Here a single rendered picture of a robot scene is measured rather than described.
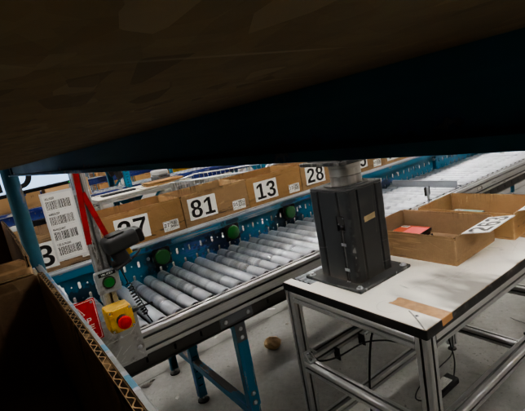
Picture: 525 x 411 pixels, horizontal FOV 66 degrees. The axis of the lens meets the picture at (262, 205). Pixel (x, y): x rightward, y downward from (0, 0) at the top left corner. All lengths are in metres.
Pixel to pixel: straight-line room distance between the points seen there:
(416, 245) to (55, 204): 1.18
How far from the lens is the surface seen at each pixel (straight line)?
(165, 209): 2.02
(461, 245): 1.52
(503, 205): 2.03
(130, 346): 1.42
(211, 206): 2.12
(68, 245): 1.30
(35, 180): 1.36
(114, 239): 1.26
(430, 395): 1.25
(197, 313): 1.50
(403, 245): 1.59
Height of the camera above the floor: 1.32
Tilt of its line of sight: 11 degrees down
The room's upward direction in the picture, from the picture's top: 11 degrees counter-clockwise
